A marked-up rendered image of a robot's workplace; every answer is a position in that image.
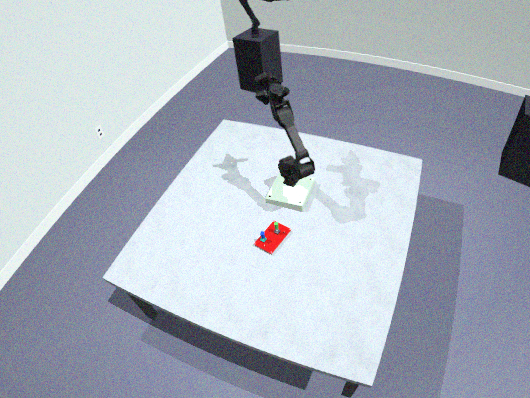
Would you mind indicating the red circuit board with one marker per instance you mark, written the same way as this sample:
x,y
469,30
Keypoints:
x,y
272,237

